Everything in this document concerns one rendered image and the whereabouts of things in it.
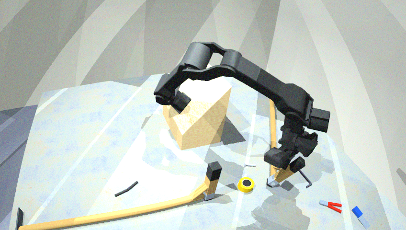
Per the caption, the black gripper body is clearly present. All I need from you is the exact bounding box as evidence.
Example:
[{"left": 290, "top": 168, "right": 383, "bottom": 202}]
[{"left": 264, "top": 124, "right": 308, "bottom": 169}]

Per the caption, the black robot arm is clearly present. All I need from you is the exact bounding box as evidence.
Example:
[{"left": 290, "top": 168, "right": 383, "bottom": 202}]
[{"left": 154, "top": 42, "right": 330, "bottom": 157}]

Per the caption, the long wooden-handled scraper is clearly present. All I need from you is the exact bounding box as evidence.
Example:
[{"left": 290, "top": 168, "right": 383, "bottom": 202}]
[{"left": 15, "top": 161, "right": 222, "bottom": 230}]

